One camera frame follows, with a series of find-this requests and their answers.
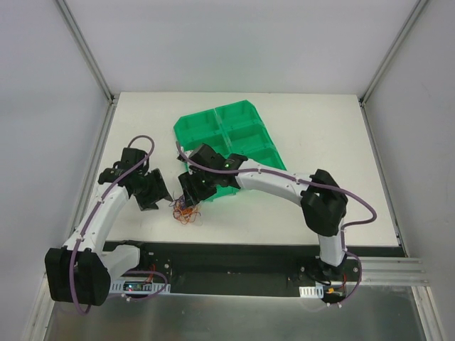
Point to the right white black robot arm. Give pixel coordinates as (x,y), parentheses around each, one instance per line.
(318,195)

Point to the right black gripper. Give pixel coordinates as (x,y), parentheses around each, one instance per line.
(194,188)

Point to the right white cable duct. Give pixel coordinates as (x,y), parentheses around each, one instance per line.
(316,291)

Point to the green plastic bin column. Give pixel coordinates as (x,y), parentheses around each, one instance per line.
(242,131)
(202,128)

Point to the green plastic bin left column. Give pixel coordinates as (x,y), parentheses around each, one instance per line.
(202,128)

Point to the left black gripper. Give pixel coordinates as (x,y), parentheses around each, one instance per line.
(152,190)

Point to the aluminium frame rail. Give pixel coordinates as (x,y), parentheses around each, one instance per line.
(393,271)

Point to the white cable duct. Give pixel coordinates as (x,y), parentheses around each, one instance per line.
(316,291)
(138,288)

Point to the left white cable duct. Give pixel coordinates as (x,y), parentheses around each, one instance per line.
(138,288)

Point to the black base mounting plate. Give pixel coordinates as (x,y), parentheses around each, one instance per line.
(236,269)

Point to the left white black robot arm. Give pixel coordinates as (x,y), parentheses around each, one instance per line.
(78,271)

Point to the green plastic bin right column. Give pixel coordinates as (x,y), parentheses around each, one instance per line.
(242,131)

